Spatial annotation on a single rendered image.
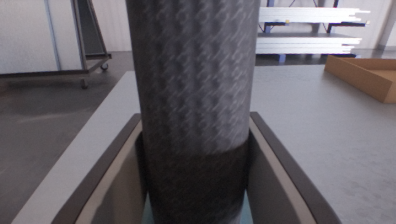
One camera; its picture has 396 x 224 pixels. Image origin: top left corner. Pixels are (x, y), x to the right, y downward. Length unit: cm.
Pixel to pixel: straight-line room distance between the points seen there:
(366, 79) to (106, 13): 469
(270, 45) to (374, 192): 351
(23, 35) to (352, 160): 287
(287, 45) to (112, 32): 357
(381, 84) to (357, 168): 35
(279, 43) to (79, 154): 370
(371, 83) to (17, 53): 295
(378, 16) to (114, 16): 582
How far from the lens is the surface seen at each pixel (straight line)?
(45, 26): 274
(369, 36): 622
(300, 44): 401
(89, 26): 339
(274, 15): 385
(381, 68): 105
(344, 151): 42
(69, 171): 37
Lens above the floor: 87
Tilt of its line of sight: 28 degrees down
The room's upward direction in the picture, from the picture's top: 1 degrees counter-clockwise
